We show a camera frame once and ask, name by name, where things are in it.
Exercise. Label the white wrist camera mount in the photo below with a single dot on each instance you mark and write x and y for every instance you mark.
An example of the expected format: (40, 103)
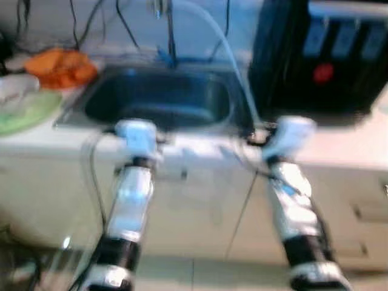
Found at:
(291, 133)
(138, 136)

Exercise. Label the black countertop appliance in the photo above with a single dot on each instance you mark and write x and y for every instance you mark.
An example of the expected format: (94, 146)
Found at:
(285, 73)

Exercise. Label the orange plastic plate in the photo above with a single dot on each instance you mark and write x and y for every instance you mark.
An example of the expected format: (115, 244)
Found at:
(66, 82)

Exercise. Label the green plastic plate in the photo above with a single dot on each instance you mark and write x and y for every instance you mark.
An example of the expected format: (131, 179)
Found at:
(33, 115)

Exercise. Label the white kitchen cabinet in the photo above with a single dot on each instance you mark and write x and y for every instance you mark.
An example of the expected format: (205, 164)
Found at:
(194, 209)

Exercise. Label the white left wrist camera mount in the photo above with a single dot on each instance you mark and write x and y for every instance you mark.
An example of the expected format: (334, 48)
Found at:
(138, 136)

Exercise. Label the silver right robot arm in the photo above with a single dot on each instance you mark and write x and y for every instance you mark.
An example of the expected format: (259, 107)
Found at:
(294, 206)

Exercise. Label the dark metal faucet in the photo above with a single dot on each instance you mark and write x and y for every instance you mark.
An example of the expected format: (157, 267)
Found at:
(172, 36)

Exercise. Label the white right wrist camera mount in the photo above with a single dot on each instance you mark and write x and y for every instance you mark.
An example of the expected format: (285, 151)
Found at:
(291, 133)

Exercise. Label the white translucent bowl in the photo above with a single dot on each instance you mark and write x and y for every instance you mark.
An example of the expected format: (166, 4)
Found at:
(15, 88)

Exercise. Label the stainless steel sink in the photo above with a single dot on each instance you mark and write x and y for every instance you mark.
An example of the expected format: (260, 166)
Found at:
(157, 100)

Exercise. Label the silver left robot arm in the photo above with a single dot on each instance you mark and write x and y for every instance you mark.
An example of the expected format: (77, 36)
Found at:
(130, 200)

